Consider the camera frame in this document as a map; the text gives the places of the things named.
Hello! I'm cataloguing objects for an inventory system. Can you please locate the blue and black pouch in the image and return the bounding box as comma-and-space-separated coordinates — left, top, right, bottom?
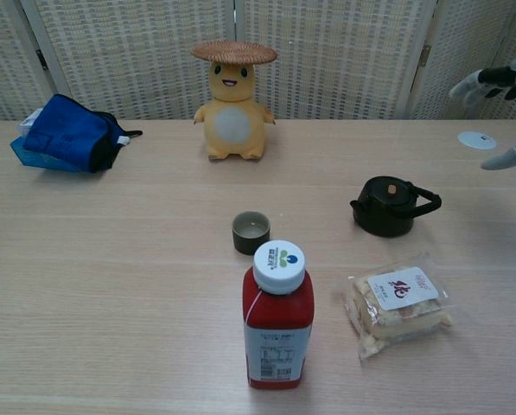
22, 93, 143, 174

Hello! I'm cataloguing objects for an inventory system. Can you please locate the red juice bottle white cap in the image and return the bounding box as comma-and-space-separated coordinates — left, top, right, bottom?
241, 239, 315, 391

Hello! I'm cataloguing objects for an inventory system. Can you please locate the yellow cartoon toy figure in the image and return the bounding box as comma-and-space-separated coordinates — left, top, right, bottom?
192, 60, 277, 163

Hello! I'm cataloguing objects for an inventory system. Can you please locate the white woven folding screen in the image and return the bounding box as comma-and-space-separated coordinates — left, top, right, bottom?
0, 0, 516, 125

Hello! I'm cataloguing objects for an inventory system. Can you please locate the black teapot with handle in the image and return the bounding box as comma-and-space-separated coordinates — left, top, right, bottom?
349, 175, 443, 238

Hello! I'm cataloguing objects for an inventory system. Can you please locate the light blue box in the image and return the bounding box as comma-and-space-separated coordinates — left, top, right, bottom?
9, 134, 86, 173

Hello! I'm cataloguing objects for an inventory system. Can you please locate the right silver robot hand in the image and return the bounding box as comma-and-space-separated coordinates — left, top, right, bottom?
449, 54, 516, 171

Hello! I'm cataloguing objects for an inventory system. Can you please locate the white round table grommet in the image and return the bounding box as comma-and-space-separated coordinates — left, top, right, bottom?
457, 131, 499, 151

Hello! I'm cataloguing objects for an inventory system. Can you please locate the small white packet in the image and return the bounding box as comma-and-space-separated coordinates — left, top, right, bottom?
17, 107, 45, 136

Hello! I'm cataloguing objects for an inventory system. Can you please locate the dark green teacup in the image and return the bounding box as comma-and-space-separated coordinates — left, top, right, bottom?
232, 210, 271, 256

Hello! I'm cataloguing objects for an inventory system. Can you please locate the clear bag of bread snack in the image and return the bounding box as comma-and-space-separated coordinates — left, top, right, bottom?
342, 252, 457, 364

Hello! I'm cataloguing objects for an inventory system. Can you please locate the brown woven straw hat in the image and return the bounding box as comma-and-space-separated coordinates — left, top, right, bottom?
190, 40, 279, 67

